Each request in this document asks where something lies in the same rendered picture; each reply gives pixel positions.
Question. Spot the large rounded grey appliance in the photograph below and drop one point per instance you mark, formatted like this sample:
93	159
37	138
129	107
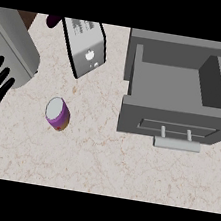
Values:
11	46

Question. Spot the grey box with black edges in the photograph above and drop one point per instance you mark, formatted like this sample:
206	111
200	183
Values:
86	49

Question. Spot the grey drawer front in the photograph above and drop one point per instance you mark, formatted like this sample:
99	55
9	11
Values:
132	114

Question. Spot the grey open drawer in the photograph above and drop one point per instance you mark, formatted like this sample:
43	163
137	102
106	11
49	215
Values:
167	84

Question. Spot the grey cabinet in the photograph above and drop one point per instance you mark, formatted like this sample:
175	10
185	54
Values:
180	46

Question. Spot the purple can with pale top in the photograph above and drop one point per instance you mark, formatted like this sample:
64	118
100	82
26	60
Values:
58	114

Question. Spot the dark purple vegetable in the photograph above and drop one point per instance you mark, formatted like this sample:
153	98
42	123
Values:
53	21

